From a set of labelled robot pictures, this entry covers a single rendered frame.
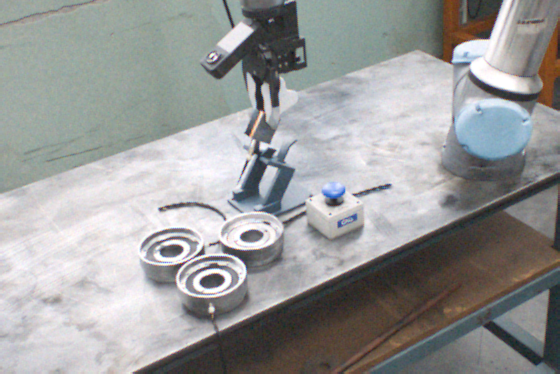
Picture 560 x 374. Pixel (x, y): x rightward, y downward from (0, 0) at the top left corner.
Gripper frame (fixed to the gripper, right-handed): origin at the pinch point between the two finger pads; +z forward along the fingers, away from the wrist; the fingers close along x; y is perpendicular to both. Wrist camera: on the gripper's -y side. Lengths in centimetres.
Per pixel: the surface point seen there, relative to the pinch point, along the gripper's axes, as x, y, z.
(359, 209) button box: -16.7, 6.6, 12.7
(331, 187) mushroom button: -13.2, 3.7, 8.8
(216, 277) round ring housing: -15.3, -20.2, 14.1
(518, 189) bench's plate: -25.3, 34.8, 16.4
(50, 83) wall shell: 149, 6, 45
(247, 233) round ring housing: -8.6, -10.5, 14.0
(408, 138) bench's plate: 1.5, 32.9, 16.4
